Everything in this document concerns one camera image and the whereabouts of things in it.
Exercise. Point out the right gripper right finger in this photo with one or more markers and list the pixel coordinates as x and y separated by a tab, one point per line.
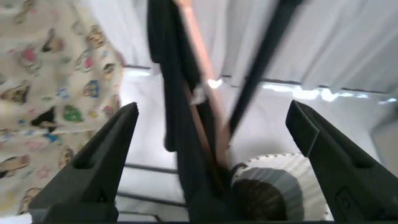
351	177

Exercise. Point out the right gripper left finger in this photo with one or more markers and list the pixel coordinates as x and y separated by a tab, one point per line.
87	180

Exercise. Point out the cream printed garment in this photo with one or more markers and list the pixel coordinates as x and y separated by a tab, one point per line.
56	77

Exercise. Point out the black garment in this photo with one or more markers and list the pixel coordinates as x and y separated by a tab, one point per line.
180	124

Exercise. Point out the pink clothes hanger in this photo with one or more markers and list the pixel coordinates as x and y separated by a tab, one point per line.
199	46

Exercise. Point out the white laundry basket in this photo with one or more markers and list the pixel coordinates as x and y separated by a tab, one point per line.
295	174

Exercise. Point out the black clothes rack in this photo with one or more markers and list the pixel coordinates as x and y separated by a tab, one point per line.
265	56

